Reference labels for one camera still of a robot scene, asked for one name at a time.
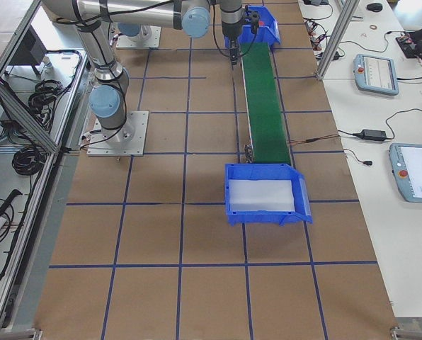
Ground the aluminium frame post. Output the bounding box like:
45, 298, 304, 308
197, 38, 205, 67
316, 0, 358, 80

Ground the lower teach pendant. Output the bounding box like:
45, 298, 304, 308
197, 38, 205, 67
389, 143, 422, 203

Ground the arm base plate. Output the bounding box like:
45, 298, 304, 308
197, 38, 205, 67
86, 111, 149, 157
116, 23, 161, 50

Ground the black power adapter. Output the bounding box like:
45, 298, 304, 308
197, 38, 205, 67
361, 129, 387, 142

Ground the black computer mouse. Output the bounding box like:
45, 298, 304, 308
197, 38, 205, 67
366, 2, 383, 13

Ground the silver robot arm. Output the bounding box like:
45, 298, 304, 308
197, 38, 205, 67
42, 1, 244, 69
76, 21, 129, 140

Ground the teach pendant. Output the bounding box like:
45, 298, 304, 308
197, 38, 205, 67
353, 54, 399, 96
389, 143, 422, 203

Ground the right white foam pad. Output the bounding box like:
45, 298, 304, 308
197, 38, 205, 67
229, 179, 295, 212

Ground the coiled black cable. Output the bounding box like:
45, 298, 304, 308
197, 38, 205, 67
12, 145, 47, 176

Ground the red black wire pair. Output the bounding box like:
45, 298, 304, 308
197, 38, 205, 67
289, 134, 341, 145

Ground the upper teach pendant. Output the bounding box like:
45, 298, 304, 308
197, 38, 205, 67
353, 54, 399, 96

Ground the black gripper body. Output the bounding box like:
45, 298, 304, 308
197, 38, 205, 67
224, 35, 240, 59

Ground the blue plastic bin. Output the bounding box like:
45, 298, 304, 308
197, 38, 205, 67
224, 164, 313, 225
238, 5, 281, 47

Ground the green conveyor belt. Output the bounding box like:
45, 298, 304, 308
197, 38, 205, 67
241, 42, 291, 165

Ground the left blue plastic bin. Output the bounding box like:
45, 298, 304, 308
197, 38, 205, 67
238, 5, 281, 47

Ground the right blue plastic bin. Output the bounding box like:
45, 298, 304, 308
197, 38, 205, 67
224, 164, 313, 225

